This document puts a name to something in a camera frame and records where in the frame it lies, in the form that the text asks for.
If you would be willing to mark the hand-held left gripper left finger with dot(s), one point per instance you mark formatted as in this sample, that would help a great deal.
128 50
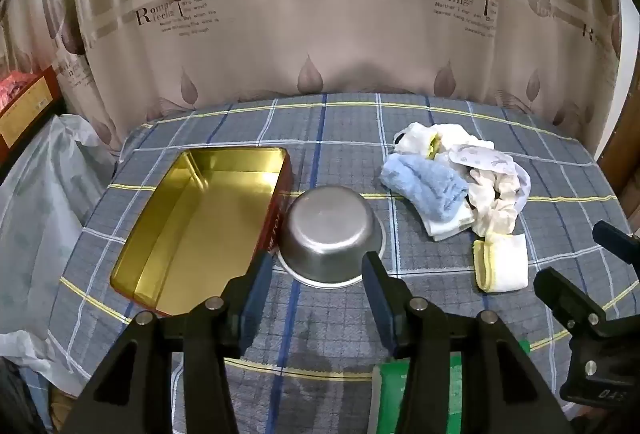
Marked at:
255 296

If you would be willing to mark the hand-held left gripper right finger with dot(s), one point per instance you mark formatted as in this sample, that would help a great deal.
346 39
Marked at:
382 309

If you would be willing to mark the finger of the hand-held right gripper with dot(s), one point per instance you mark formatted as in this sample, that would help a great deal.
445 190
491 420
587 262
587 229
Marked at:
620 246
567 299

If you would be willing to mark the white yellow-trimmed sock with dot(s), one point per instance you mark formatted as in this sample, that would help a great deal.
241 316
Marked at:
505 264

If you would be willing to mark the red and gold tin box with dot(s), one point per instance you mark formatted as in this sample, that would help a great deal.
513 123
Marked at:
200 214

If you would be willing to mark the white sock with blue trim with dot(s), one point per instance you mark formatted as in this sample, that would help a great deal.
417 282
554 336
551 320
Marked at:
445 229

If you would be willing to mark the blue fluffy sock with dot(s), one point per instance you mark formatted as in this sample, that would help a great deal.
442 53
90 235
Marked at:
425 184

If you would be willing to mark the white grey-patterned cloth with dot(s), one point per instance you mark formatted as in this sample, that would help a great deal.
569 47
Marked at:
480 159

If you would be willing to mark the green packet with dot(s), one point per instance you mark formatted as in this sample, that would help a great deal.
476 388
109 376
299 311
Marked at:
392 399

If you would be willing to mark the steel bowl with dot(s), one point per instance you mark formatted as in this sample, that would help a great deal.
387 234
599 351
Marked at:
325 224

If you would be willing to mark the grey plaid blanket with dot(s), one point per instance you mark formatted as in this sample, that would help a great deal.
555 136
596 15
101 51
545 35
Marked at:
350 154

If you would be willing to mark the white plastic bag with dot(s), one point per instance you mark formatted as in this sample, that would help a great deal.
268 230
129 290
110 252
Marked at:
40 214

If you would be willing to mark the dark cloth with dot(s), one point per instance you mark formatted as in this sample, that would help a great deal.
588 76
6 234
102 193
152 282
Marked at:
15 394

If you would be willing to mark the leaf-printed beige curtain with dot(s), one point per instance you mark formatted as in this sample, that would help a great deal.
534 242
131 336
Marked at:
320 39

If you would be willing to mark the red cardboard box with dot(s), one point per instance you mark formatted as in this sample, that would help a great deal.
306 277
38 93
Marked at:
30 109

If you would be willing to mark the wooden door frame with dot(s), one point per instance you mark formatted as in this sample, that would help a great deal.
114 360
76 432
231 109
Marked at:
627 164

